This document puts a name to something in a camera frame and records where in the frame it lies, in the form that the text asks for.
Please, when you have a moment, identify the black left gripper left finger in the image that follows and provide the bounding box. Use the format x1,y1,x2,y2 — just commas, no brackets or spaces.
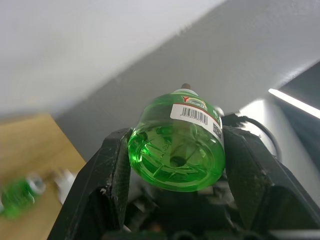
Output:
47,127,134,240

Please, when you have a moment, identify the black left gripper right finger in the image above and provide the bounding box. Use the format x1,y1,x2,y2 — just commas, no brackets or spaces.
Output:
221,113,320,240

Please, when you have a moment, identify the green liquid bottle with barcode label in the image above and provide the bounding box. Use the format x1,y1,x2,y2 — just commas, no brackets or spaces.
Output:
127,83,226,193

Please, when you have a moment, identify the white mosquito repellent heater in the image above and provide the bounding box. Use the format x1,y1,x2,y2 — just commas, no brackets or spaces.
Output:
52,168,76,205

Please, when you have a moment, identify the green liquid bottle with open neck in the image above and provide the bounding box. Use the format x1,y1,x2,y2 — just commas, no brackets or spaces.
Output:
0,172,46,221

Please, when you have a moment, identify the long ceiling light strip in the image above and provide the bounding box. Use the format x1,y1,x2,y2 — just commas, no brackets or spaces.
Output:
268,87,320,118

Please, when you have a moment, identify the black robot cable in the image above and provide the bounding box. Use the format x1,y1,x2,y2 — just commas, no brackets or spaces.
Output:
246,116,283,163

